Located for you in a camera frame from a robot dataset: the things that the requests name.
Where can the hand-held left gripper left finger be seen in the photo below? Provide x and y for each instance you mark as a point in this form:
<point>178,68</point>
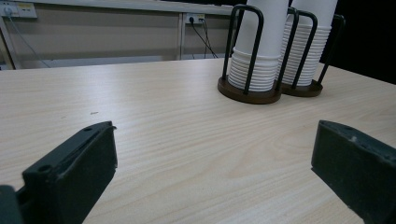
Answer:
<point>74,174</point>

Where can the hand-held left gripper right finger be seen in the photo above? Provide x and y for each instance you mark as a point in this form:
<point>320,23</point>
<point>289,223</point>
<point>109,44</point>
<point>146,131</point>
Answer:
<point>358,174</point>

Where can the stack of white paper cups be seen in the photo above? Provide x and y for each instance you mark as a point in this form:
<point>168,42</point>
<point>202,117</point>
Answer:
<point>322,9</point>
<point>271,31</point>

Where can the white wall socket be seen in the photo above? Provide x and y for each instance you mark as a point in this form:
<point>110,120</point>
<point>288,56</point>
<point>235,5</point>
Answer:
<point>195,17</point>
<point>18,9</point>

